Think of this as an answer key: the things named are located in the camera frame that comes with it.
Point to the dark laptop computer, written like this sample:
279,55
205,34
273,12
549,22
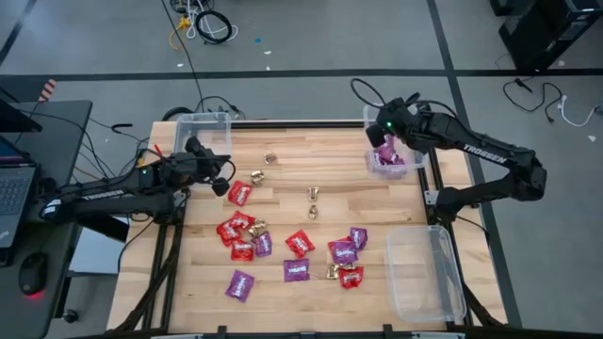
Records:
14,188

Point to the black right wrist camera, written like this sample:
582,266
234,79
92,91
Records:
375,135

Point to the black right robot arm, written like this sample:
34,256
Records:
490,153

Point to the black caster wheel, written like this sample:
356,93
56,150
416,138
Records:
70,315

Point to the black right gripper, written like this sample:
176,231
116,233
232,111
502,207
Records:
400,120

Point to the small clear plastic bin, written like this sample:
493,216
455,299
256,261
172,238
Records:
396,173
207,124

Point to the black computer mouse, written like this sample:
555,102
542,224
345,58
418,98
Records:
33,273

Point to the black computer tower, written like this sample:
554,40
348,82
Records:
546,33

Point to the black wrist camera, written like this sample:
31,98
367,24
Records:
375,135
220,187

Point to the orange black striped object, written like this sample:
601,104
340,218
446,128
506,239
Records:
47,89

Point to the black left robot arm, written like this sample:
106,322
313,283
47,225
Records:
108,200

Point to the black monitor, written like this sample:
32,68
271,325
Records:
14,122

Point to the small black desk device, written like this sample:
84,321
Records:
47,187

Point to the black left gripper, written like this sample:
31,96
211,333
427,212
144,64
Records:
200,162

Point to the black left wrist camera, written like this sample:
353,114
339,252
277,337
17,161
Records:
220,187

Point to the gold wrapped chocolate candy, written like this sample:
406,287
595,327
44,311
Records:
313,212
347,266
332,270
313,193
270,157
257,177
257,228

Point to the dark grey desk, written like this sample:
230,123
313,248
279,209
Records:
66,122

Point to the large clear plastic bin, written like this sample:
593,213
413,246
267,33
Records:
424,273

